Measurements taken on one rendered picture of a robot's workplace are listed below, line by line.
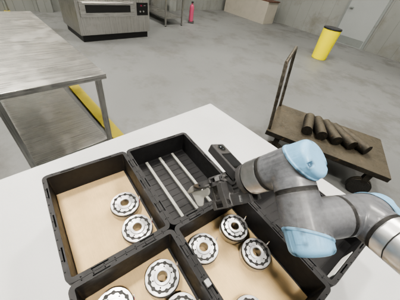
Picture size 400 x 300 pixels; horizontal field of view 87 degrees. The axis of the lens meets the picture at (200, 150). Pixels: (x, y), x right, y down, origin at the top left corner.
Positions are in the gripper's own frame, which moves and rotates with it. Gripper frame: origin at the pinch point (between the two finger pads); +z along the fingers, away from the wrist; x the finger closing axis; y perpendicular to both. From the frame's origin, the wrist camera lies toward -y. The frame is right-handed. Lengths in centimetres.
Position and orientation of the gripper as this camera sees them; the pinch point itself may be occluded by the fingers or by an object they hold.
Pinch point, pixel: (197, 187)
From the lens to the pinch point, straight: 63.8
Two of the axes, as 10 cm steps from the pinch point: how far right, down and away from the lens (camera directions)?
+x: 7.7, -0.7, 6.3
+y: 2.7, 9.4, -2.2
